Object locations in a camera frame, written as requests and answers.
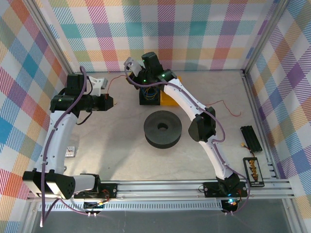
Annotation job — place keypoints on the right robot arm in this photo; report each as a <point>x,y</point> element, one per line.
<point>184,99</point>

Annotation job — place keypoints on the black connector board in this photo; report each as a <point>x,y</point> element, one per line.
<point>247,174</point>

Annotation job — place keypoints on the black plastic bin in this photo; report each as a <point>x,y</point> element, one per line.
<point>149,103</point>

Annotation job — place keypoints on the yellow plastic bin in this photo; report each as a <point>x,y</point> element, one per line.
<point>167,103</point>

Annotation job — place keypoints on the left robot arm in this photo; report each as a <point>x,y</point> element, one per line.
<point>58,136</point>

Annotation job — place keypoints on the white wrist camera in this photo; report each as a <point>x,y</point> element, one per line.
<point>133,65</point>
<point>96,85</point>

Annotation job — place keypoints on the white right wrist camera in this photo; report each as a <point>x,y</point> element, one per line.
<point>133,65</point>

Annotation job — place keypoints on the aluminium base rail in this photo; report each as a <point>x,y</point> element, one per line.
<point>158,189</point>

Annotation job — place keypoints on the small white card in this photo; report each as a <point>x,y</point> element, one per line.
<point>71,152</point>

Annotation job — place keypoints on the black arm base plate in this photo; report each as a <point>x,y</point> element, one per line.
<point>211,189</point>
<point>110,190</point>

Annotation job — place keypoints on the aluminium side rail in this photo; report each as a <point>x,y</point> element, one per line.
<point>252,102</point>

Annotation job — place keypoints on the aluminium frame post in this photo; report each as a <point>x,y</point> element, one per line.
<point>30,218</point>
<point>263,36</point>
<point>294,218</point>
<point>52,36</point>

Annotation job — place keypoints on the black spool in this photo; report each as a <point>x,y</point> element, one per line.
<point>151,126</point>

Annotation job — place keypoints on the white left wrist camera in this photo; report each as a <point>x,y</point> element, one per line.
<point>96,85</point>

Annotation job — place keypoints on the yellow plug with lead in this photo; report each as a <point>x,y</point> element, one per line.
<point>243,145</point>

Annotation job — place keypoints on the small circuit board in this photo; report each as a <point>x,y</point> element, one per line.
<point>230,205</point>
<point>93,206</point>

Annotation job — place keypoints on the black battery holder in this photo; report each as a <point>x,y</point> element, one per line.
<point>251,138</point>

